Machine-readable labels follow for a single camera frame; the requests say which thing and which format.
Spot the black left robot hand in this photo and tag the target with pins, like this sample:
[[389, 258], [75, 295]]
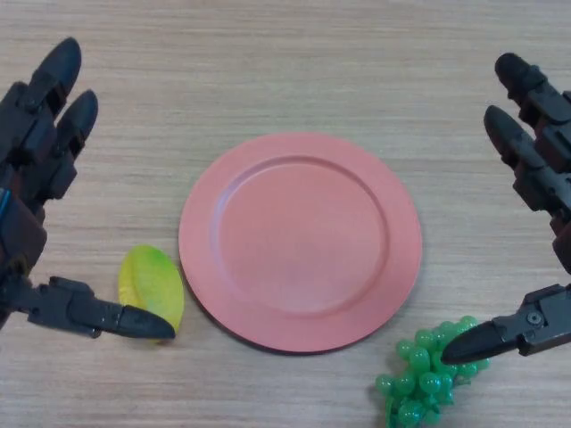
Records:
[[27, 232]]

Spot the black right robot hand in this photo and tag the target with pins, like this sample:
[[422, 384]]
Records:
[[548, 147]]

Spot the green grape bunch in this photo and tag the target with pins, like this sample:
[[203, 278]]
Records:
[[424, 379]]

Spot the pink round plate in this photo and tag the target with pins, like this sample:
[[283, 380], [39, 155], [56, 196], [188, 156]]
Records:
[[303, 241]]

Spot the yellow green starfruit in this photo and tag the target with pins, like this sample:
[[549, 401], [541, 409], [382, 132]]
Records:
[[151, 276]]

